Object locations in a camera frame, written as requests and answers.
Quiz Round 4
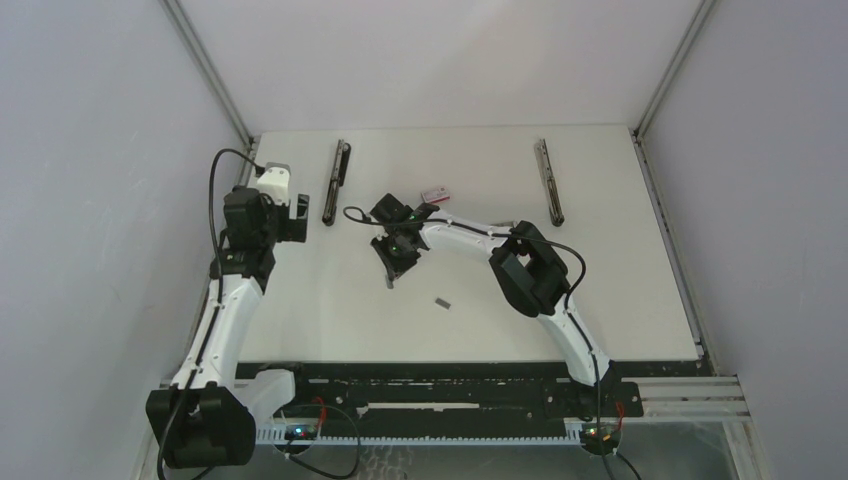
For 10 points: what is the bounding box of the black stapler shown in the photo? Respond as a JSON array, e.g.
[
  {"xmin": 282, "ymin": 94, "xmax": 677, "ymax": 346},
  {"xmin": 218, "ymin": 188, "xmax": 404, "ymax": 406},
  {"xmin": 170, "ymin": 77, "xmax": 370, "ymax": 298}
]
[{"xmin": 322, "ymin": 139, "xmax": 352, "ymax": 226}]

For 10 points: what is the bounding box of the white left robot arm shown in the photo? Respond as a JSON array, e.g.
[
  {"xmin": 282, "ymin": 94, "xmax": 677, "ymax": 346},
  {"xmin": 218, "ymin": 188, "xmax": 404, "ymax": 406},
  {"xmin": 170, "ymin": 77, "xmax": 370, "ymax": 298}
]
[{"xmin": 145, "ymin": 187, "xmax": 313, "ymax": 478}]

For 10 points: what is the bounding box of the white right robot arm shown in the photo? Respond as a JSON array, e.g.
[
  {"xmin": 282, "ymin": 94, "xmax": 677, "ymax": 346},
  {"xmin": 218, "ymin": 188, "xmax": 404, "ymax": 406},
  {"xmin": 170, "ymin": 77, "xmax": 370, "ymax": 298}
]
[{"xmin": 344, "ymin": 194, "xmax": 618, "ymax": 416}]

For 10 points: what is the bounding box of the red white staple box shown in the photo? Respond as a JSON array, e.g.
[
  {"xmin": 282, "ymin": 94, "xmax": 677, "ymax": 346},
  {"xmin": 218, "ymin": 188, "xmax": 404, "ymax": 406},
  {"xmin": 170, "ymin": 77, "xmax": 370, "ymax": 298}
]
[{"xmin": 421, "ymin": 186, "xmax": 451, "ymax": 204}]

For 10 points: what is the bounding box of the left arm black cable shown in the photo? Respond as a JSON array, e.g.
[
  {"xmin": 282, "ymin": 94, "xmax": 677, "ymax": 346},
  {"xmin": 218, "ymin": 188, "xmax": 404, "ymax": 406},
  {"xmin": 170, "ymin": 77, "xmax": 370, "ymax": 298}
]
[{"xmin": 155, "ymin": 148, "xmax": 362, "ymax": 480}]

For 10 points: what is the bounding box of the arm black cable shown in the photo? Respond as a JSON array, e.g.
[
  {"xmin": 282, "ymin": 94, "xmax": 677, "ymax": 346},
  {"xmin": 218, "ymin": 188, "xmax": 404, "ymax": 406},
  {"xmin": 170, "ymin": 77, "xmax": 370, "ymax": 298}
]
[
  {"xmin": 342, "ymin": 205, "xmax": 644, "ymax": 480},
  {"xmin": 155, "ymin": 148, "xmax": 362, "ymax": 480}
]

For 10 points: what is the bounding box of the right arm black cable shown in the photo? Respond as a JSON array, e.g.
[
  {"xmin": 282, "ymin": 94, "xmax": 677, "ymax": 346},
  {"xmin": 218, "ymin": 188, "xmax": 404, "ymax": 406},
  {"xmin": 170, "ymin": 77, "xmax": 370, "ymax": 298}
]
[{"xmin": 342, "ymin": 205, "xmax": 644, "ymax": 480}]

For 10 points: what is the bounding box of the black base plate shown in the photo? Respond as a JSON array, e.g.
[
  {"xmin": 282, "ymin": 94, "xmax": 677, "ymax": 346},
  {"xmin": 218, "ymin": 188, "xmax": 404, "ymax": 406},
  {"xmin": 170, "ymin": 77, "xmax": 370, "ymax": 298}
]
[{"xmin": 236, "ymin": 361, "xmax": 714, "ymax": 440}]

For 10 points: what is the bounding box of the white cable duct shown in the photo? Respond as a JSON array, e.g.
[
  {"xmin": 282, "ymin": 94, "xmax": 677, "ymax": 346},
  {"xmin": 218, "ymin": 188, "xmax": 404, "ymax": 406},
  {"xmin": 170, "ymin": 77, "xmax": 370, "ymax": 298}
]
[{"xmin": 254, "ymin": 423, "xmax": 584, "ymax": 446}]

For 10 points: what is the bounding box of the aluminium frame rail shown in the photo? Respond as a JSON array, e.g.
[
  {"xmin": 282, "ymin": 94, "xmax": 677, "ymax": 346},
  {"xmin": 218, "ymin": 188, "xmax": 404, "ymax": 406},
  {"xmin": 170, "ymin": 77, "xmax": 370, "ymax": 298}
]
[{"xmin": 162, "ymin": 0, "xmax": 260, "ymax": 362}]

